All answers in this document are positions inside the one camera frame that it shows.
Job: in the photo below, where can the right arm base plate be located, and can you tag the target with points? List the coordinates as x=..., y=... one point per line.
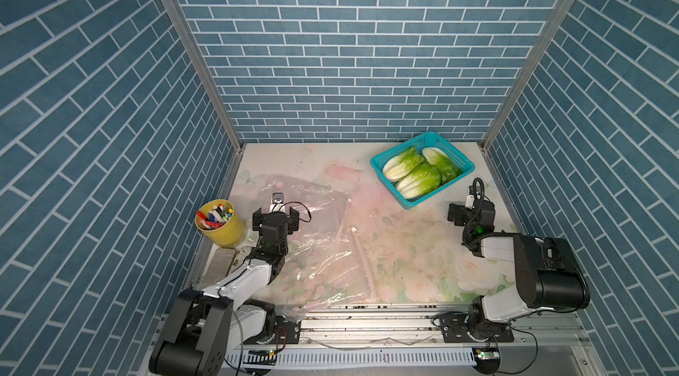
x=459, y=327

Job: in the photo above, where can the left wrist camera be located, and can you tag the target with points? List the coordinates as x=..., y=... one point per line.
x=277, y=201

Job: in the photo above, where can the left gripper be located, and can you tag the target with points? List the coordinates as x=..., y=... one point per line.
x=291, y=222

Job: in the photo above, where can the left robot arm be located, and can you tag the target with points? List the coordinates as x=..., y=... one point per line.
x=204, y=325

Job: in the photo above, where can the zip-top bag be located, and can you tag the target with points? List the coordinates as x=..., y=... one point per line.
x=324, y=250
x=310, y=285
x=322, y=210

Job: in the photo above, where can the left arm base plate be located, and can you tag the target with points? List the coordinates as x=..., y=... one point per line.
x=280, y=331

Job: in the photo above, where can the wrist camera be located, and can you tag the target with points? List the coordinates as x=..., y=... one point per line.
x=277, y=201
x=471, y=198

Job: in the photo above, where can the chinese cabbage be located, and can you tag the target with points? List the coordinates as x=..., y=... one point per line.
x=422, y=181
x=437, y=158
x=402, y=165

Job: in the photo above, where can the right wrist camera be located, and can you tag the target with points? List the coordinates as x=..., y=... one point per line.
x=471, y=198

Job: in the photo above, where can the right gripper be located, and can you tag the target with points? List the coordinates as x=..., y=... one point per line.
x=459, y=211

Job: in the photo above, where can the yellow pen cup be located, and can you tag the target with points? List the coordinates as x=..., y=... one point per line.
x=229, y=228

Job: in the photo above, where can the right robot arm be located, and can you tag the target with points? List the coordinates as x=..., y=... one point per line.
x=547, y=276

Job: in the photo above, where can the red marker pen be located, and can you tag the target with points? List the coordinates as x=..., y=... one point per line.
x=202, y=221

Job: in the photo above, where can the aluminium mounting rail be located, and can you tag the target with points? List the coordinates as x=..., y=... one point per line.
x=393, y=326

